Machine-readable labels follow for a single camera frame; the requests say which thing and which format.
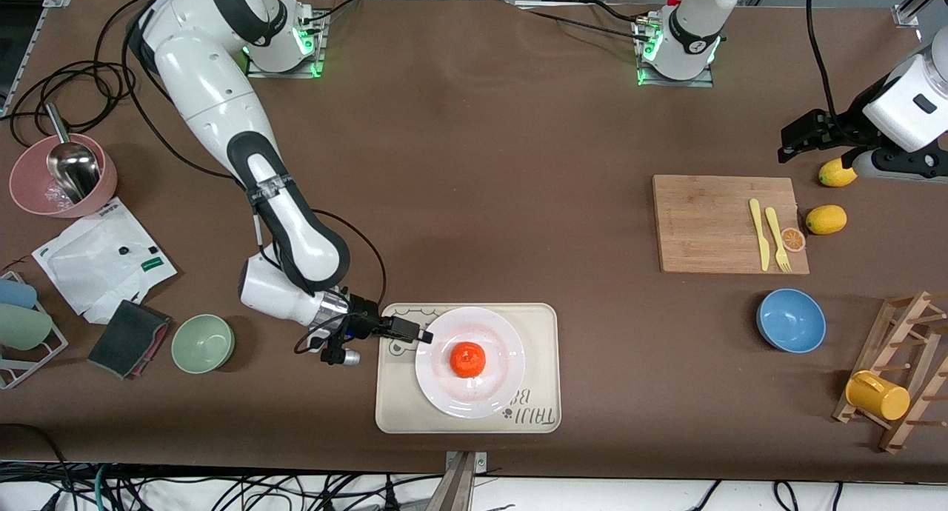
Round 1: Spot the orange fruit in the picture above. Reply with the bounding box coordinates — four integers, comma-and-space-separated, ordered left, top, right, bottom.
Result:
450, 341, 487, 379

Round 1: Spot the white round plate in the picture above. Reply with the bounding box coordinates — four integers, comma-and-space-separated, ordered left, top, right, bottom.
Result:
415, 306, 527, 420

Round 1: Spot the yellow lemon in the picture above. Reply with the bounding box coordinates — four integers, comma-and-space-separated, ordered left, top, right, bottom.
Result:
818, 158, 858, 188
805, 204, 848, 236

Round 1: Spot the yellow plastic fork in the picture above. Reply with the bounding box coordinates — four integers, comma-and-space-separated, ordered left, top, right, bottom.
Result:
764, 207, 792, 274

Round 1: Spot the yellow plastic knife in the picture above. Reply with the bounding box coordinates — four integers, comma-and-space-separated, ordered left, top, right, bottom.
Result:
749, 198, 771, 272

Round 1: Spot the wooden cutting board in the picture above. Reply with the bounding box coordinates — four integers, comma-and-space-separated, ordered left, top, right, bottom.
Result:
652, 174, 810, 275

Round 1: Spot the beige bear print tray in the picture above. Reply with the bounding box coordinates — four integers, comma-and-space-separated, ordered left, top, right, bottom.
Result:
375, 302, 562, 435

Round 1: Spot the aluminium corner bar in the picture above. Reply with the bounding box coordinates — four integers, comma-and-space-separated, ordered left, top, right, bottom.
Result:
892, 0, 948, 27
0, 0, 75, 121

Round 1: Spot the pale green bowl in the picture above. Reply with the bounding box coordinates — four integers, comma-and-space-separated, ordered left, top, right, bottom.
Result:
171, 314, 236, 375

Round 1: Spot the blue bowl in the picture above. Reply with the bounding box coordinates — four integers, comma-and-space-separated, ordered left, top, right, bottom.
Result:
756, 288, 827, 355

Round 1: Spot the wooden cup rack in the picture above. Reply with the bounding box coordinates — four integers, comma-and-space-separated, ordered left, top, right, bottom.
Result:
832, 290, 948, 454

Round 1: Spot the dark grey folded cloth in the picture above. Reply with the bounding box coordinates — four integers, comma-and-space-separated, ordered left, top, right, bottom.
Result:
87, 299, 173, 381

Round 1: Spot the yellow cup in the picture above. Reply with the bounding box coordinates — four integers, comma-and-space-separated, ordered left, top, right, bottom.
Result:
845, 370, 912, 422

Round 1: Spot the white plastic bag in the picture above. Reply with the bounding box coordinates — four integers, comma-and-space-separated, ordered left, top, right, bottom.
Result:
31, 198, 178, 325

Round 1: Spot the metal scoop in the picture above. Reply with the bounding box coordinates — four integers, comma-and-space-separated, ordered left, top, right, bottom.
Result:
44, 102, 101, 202

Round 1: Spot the pale green cup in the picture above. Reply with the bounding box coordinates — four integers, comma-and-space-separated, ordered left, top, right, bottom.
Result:
0, 304, 54, 352

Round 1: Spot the light blue cup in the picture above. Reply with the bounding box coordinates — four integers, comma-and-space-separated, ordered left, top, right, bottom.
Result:
0, 278, 38, 310

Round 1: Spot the pink bowl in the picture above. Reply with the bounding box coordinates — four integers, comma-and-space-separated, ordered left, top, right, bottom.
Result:
9, 133, 119, 218

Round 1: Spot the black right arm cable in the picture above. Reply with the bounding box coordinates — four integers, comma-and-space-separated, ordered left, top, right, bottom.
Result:
93, 0, 387, 354

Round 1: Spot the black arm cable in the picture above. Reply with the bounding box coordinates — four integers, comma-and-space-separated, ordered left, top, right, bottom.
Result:
93, 0, 387, 354
806, 0, 841, 123

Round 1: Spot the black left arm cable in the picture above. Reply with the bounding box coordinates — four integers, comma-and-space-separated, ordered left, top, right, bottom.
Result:
806, 0, 841, 123

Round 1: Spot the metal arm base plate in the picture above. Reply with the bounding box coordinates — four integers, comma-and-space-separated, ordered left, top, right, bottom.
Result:
246, 11, 328, 79
635, 15, 715, 88

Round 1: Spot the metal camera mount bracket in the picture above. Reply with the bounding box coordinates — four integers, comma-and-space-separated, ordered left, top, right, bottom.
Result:
433, 450, 490, 511

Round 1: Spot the black cable across table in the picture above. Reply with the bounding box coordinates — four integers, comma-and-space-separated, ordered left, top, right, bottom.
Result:
511, 4, 652, 44

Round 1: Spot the white wire rack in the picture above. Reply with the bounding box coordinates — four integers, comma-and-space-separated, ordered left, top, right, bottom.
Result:
0, 270, 70, 391

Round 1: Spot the teal floor cable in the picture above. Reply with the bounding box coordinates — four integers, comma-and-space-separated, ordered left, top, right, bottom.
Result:
90, 463, 113, 511

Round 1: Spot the coiled black table cable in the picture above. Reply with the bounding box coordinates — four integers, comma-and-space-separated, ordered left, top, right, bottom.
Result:
7, 58, 141, 145

